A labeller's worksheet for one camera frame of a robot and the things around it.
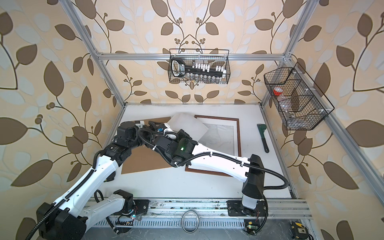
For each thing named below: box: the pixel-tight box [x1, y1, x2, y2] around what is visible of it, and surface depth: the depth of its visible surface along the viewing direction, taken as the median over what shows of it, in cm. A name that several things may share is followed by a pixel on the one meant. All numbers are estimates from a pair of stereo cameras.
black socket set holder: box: [171, 57, 226, 78], surface depth 85 cm
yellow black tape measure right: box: [290, 221, 309, 240], surface depth 68 cm
